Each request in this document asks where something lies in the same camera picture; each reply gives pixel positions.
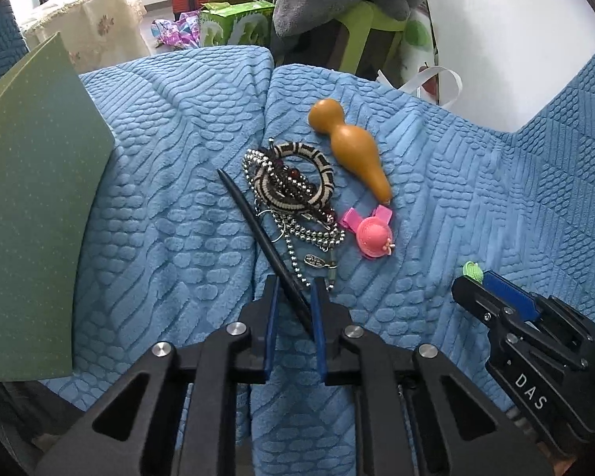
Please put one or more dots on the green plastic stool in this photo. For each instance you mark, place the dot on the green plastic stool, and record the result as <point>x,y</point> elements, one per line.
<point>362,25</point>

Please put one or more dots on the green dotted box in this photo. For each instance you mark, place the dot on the green dotted box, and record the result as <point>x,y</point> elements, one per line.
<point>29,208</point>

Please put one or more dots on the purple patterned bag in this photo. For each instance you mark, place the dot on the purple patterned bag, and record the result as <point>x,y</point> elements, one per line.
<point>176,29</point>

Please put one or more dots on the pink hat hair clip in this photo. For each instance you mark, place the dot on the pink hat hair clip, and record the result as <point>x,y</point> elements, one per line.
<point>372,238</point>

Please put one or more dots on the black and white striped bangle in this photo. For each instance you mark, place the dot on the black and white striped bangle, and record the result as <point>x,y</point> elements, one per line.
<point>323,164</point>

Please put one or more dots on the black hair stick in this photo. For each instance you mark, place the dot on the black hair stick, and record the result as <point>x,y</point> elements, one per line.
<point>250,218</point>

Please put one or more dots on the small green ornament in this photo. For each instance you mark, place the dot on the small green ornament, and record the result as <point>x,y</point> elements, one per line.
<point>474,270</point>

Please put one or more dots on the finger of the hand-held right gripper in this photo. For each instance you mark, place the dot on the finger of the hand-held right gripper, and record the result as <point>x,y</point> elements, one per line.
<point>513,300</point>
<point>476,300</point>

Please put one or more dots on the green carton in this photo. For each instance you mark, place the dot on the green carton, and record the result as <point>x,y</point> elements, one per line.
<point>238,25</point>

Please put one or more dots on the blue textured sofa cover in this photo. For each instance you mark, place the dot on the blue textured sofa cover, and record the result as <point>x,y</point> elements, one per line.
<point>178,158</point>

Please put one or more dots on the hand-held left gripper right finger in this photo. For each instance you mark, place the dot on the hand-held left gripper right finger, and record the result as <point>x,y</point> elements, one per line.
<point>320,327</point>

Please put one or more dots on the orange-brown gourd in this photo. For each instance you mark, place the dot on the orange-brown gourd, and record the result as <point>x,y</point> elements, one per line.
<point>352,148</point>

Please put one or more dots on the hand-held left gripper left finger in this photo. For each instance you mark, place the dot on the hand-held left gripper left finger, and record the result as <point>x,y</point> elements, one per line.
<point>270,327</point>

